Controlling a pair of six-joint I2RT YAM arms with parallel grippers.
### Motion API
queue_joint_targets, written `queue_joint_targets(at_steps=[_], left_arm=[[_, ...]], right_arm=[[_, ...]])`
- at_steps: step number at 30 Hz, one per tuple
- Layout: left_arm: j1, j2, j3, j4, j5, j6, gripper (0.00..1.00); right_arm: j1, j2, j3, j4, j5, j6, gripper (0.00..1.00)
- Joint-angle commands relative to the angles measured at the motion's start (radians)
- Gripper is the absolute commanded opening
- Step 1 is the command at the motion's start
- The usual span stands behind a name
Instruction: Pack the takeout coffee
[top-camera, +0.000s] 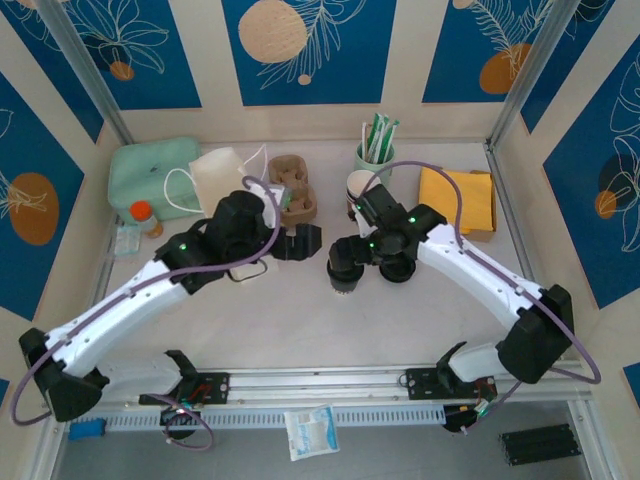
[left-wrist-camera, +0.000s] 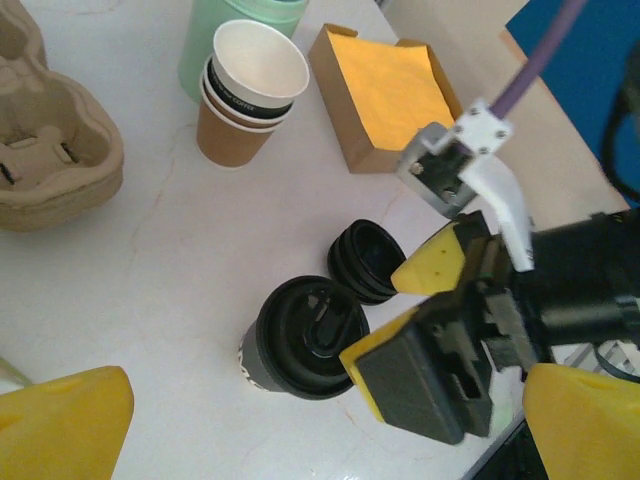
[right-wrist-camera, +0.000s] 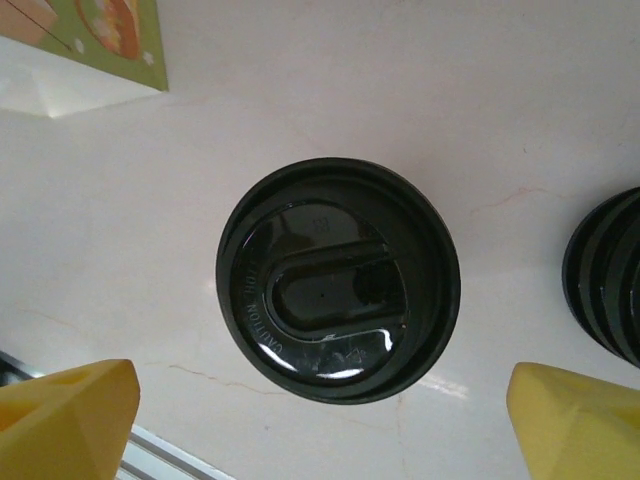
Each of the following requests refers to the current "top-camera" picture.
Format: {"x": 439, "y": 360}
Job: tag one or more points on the white paper takeout bag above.
{"x": 215, "y": 175}

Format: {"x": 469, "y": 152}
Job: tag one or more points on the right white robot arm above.
{"x": 475, "y": 270}

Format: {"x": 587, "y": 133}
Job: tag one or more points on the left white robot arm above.
{"x": 115, "y": 305}

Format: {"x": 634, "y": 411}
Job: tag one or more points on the brown paper cup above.
{"x": 352, "y": 214}

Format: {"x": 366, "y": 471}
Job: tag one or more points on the striped paper cup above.
{"x": 350, "y": 201}
{"x": 351, "y": 206}

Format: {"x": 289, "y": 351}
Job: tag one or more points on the mint green straw holder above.
{"x": 387, "y": 167}

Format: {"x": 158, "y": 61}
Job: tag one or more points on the yellow napkin stack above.
{"x": 465, "y": 200}

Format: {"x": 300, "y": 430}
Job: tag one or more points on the yellow napkins in box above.
{"x": 480, "y": 237}

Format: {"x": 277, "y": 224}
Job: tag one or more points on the orange bottle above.
{"x": 145, "y": 217}

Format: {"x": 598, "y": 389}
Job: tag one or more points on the mint green lunch bag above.
{"x": 145, "y": 170}

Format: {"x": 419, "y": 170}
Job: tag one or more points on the white wrapped straw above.
{"x": 364, "y": 140}

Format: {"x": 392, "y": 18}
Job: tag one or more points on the clear wipes packet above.
{"x": 127, "y": 241}

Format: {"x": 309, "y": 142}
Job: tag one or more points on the white and blue packet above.
{"x": 310, "y": 432}

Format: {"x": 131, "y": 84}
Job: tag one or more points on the black ribbed block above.
{"x": 540, "y": 445}

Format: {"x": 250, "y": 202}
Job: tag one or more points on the aluminium side rail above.
{"x": 510, "y": 210}
{"x": 107, "y": 272}

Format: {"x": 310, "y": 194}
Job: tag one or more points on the long aluminium base rail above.
{"x": 320, "y": 385}

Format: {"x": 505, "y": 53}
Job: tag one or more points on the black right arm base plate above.
{"x": 420, "y": 382}

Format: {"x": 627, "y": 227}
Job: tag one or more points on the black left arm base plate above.
{"x": 215, "y": 387}

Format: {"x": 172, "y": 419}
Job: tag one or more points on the aluminium frame post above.
{"x": 85, "y": 70}
{"x": 534, "y": 70}

